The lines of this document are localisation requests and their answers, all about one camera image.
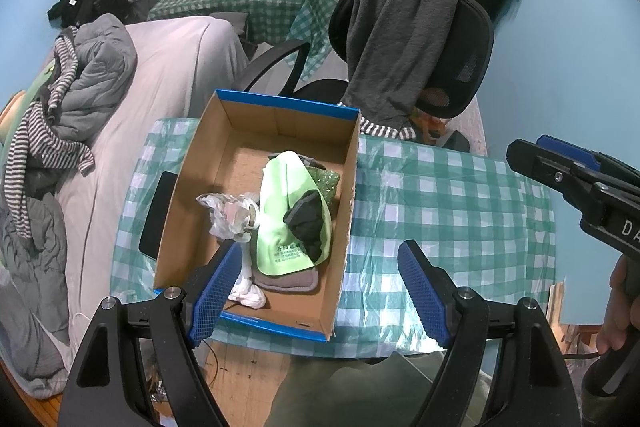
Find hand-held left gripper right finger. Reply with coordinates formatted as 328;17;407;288
396;238;585;427

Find orange plastic bag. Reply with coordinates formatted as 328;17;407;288
411;107;451;142

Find dark grey cushion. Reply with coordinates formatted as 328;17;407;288
210;12;249;42

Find grey-brown fleece cloth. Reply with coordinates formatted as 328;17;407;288
251;264;321;294

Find person's olive green pants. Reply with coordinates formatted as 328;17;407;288
262;349;493;427

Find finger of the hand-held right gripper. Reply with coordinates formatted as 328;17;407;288
537;135;640;198
507;139;608;218

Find bed with grey sheet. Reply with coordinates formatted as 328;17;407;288
0;17;248;358

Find green checked tablecloth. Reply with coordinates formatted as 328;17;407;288
111;118;558;360
147;0;337;82

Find blue cardboard box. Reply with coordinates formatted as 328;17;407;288
152;89;362;344

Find grey striped garment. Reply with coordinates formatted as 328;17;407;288
5;26;96;240

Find light green cloth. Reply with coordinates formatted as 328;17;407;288
256;151;333;277

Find person's right hand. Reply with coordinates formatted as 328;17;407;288
595;254;640;355

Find black knit sock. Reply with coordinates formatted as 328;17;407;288
282;189;326;264

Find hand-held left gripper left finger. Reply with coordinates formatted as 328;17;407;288
57;238;244;427

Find beige pillow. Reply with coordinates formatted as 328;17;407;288
0;92;26;145

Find white plastic bag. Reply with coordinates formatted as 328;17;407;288
196;191;262;244

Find black office chair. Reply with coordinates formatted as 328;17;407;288
239;0;496;120

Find green glitter scouring cloth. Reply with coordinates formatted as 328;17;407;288
305;164;342;208

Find black phone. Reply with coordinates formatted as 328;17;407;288
138;172;180;260

